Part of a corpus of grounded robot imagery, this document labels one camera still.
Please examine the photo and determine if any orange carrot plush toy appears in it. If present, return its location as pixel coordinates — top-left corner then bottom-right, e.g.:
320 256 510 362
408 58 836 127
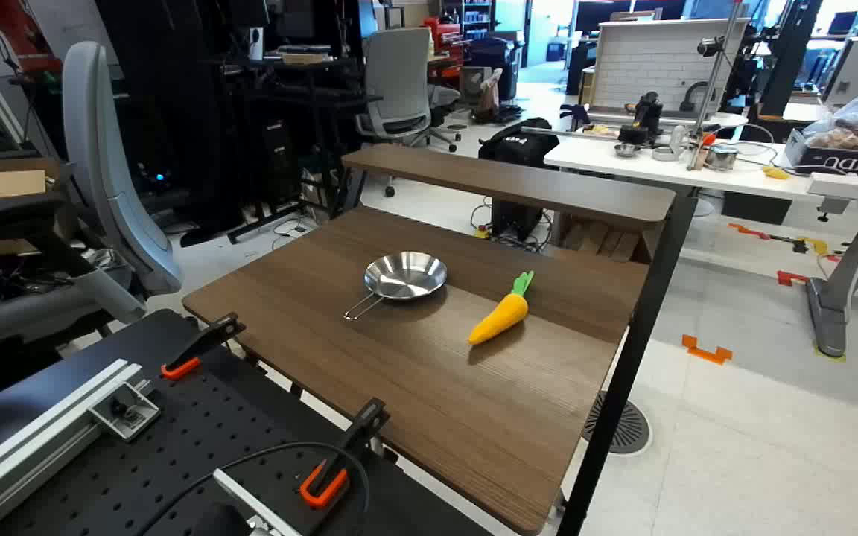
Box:
463 268 538 352

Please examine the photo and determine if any silver metal frying pan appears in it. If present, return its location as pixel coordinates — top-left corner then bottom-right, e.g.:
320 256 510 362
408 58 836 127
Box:
338 246 450 328

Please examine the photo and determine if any black box under backpack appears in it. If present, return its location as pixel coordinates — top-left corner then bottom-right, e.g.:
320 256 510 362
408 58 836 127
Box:
489 194 557 246

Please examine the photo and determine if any raised wooden table shelf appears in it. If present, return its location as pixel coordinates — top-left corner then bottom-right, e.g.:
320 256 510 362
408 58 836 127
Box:
338 139 678 228

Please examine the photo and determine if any black backpack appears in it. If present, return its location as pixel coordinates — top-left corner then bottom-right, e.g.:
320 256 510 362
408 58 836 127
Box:
477 113 563 165

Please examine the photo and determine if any black orange-tipped spring clamp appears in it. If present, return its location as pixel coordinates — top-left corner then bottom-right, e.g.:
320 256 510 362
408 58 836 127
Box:
156 308 246 383
295 396 392 515

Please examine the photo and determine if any black metal table leg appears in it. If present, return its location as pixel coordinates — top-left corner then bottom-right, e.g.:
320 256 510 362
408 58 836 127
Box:
557 185 703 536

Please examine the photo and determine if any white work table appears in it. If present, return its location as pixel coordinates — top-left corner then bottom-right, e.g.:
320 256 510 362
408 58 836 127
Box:
542 127 858 362

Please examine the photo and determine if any round floor drain grate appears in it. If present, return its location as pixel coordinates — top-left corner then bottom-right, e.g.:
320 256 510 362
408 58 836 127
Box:
582 399 655 457

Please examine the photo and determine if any black tabletop device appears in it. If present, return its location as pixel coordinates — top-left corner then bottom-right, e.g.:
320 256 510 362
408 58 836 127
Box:
614 88 667 152

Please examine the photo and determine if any black computer rack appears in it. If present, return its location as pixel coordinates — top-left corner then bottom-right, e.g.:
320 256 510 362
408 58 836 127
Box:
94 0 365 246

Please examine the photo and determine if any white pegboard panel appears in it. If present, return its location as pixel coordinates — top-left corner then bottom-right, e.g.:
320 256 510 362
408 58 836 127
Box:
587 15 751 119

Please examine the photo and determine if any black perforated mounting board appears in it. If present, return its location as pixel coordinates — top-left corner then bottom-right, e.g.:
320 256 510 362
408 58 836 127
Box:
0 305 498 536

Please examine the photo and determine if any black structural pillar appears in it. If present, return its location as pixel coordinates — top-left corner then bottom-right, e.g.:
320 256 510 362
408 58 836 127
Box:
757 0 827 119

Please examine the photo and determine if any dark storage shelf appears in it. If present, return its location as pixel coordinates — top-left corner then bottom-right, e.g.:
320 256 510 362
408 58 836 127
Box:
0 137 143 381

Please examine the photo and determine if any black printed box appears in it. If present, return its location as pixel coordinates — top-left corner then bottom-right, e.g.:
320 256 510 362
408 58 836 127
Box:
784 139 858 191

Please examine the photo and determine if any light wooden board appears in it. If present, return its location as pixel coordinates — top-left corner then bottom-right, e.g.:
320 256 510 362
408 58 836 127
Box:
0 165 49 207

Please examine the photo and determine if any thin black cable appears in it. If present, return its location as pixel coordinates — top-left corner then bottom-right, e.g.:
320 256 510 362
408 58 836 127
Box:
133 441 375 536

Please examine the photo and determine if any short aluminium extrusion rail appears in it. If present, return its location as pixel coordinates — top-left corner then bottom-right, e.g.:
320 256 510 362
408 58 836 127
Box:
212 468 304 536

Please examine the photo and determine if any silver corner bracket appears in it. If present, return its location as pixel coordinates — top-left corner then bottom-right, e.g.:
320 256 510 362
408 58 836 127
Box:
88 381 162 442

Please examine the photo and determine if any silver camera stand pole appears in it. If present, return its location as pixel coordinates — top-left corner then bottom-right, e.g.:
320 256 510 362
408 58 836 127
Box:
691 0 752 173

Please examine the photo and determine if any long aluminium extrusion rail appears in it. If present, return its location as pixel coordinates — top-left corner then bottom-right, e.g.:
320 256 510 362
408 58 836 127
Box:
0 354 148 536

